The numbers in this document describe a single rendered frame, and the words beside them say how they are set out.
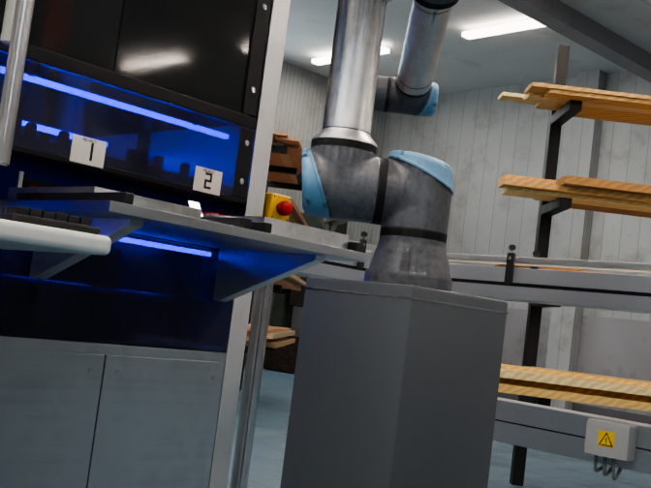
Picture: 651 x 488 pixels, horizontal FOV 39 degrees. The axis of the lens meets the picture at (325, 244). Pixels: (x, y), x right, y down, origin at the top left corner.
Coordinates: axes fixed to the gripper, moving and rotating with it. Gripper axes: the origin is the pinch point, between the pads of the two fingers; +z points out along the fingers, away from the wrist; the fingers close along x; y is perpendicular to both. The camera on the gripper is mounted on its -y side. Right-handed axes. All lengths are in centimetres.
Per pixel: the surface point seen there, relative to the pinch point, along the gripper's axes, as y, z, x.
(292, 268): -8.9, 9.2, -0.4
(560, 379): -72, 34, 243
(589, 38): -297, -277, 635
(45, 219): 19, 10, -79
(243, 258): -26.2, 7.6, -0.3
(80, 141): -36, -12, -43
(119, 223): -5, 7, -50
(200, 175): -35.8, -11.0, -9.5
